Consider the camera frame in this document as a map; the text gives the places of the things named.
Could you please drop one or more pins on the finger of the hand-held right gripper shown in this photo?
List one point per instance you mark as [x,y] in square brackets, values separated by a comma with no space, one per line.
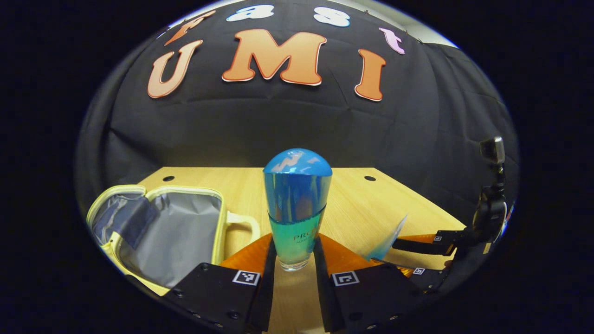
[429,279]
[422,247]

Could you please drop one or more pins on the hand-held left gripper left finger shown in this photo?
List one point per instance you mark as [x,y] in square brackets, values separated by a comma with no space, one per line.
[268,278]

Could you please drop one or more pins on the black backdrop cloth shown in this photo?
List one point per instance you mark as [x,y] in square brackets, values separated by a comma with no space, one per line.
[278,125]

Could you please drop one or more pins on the pale yellow suitcase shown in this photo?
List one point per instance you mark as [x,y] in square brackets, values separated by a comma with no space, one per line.
[185,232]

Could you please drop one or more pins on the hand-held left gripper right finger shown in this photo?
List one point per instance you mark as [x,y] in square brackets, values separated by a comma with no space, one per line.
[324,278]

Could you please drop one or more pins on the light blue skin care tube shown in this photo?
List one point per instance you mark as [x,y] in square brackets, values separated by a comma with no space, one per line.
[387,243]

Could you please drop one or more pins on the blue skin care bottle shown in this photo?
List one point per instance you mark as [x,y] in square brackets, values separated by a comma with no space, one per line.
[297,208]

